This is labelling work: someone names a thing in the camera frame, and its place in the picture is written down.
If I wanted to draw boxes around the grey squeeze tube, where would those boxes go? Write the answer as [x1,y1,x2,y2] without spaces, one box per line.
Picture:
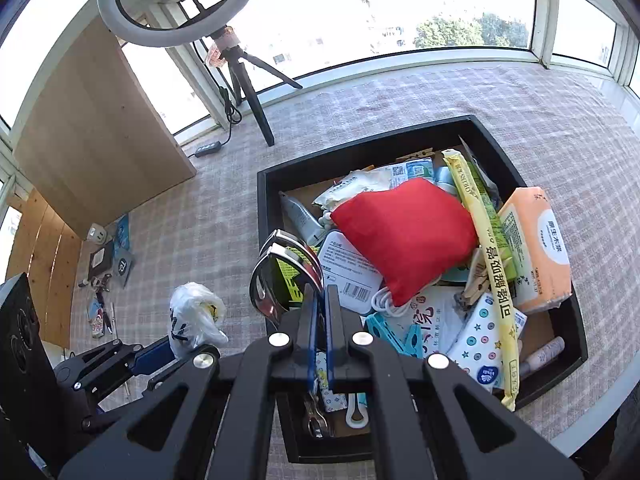
[279,191,328,247]

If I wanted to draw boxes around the yellow straw packet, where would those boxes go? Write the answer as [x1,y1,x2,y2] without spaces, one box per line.
[441,149,522,413]

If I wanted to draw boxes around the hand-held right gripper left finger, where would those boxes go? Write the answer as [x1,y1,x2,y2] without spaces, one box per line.
[57,285,321,480]

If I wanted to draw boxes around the blue wipe packet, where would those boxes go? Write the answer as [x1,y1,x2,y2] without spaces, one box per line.
[114,215,131,261]

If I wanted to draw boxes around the black tripod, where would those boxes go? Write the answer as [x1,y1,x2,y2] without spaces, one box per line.
[207,25,303,147]

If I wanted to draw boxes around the pine wood plank panel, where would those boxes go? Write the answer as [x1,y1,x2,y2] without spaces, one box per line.
[5,189,83,348]

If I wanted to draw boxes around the neon yellow plastic shuttlecock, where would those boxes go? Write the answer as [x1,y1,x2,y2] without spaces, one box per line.
[277,259,307,307]

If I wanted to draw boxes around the grey square sachet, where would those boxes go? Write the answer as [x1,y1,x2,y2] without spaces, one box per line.
[112,251,135,288]

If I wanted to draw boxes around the black card with white label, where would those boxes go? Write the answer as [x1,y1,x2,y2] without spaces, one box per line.
[89,247,115,273]

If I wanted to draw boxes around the light wooden board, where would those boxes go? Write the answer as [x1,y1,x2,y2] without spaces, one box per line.
[12,12,197,241]

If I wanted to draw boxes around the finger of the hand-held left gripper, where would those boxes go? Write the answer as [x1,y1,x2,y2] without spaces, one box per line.
[52,336,177,396]
[75,380,166,436]

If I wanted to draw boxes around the white dotted tissue pack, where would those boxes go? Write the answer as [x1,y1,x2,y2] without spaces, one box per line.
[446,292,528,392]

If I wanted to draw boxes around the clear plastic bag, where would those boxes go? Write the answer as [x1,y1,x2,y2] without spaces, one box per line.
[169,282,230,356]

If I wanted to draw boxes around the black tray container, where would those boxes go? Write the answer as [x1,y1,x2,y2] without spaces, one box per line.
[256,115,589,464]

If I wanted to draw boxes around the small dotted packet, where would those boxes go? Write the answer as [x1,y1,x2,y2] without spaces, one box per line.
[315,352,348,413]

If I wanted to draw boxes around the black cable with controller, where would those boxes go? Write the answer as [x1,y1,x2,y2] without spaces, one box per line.
[170,0,243,158]

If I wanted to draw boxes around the teal clothespin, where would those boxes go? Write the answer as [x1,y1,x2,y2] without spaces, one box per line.
[365,312,423,358]

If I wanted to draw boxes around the small metal clip tool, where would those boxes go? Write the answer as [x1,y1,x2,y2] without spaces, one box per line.
[304,394,335,438]

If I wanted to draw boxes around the white barcode package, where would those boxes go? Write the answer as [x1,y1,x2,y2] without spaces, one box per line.
[317,230,383,316]

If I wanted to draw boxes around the white blue label packet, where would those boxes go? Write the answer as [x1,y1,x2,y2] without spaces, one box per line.
[392,157,435,181]

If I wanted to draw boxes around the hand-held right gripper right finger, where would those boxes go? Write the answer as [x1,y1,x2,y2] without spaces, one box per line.
[324,285,583,480]

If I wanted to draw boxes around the red fabric pouch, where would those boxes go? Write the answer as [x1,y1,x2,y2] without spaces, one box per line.
[330,177,480,308]

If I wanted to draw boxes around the white coiled cable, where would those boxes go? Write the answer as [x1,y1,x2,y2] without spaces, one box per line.
[371,285,416,318]

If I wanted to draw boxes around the orange tissue pack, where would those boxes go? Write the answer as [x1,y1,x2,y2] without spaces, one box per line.
[497,187,572,315]

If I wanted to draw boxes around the white marker tube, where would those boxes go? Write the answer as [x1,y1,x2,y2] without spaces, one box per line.
[520,336,566,378]

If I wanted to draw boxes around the red white creamer sachet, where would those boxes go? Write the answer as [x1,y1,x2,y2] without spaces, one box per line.
[87,297,107,336]

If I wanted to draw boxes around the white wrinkled plastic packet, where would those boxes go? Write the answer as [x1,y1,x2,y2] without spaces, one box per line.
[313,167,393,211]

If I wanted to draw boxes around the white packet with red print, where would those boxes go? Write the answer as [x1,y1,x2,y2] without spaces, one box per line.
[395,285,468,356]

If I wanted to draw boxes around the white ring light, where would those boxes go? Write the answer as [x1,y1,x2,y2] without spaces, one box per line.
[96,0,268,48]

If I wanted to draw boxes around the long green packet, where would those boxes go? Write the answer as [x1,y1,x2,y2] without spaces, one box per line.
[460,150,516,271]

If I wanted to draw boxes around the small metal scissors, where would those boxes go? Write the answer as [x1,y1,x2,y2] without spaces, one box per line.
[77,274,113,295]

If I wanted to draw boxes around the white window frame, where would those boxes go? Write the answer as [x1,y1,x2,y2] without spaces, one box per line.
[0,0,640,171]

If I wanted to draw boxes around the white plastic clip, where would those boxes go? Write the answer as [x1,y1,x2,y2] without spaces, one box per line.
[345,390,371,428]

